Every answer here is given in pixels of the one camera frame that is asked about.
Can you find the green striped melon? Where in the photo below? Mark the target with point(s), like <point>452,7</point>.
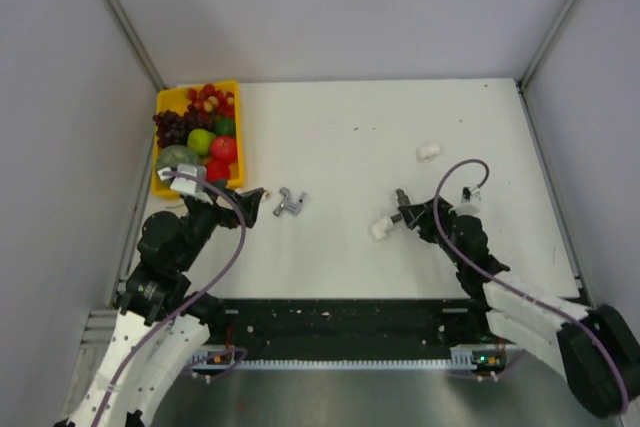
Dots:
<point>177,158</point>

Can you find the dark bronze water faucet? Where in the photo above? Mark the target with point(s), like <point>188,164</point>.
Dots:
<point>402,200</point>

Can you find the far white pipe elbow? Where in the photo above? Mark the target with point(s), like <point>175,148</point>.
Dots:
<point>428,151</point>

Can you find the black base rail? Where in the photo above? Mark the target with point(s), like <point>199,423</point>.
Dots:
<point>350,329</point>

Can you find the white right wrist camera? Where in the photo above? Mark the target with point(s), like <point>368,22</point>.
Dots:
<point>470,203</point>

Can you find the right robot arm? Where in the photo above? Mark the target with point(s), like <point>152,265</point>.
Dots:
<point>592,349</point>

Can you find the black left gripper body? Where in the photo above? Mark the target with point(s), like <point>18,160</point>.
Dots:
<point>207,217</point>

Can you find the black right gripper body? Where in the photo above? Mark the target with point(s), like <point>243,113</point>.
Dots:
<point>432,234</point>

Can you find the white slotted cable duct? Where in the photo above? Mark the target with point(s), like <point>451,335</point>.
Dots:
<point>461,359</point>

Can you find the dark purple grape bunch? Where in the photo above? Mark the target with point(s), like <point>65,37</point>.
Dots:
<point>173,128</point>

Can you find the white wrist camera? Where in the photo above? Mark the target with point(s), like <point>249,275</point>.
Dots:
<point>470,203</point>
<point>184,180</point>

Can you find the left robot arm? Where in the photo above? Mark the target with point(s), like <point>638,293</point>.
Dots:
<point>160,323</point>

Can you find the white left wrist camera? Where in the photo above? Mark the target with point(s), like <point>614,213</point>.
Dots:
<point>184,180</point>

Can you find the green apple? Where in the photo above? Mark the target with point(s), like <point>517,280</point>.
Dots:
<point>199,140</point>

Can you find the white pipe elbow fitting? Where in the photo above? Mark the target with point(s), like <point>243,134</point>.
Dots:
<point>379,230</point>

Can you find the red apple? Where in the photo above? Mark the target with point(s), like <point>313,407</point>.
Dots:
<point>224,149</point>
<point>217,170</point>

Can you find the chrome water faucet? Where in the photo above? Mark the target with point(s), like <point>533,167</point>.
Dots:
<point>288,204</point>

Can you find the yellow plastic fruit tray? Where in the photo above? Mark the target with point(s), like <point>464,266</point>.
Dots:
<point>175,100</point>

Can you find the dark green lime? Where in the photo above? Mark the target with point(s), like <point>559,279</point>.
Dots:
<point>225,126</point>

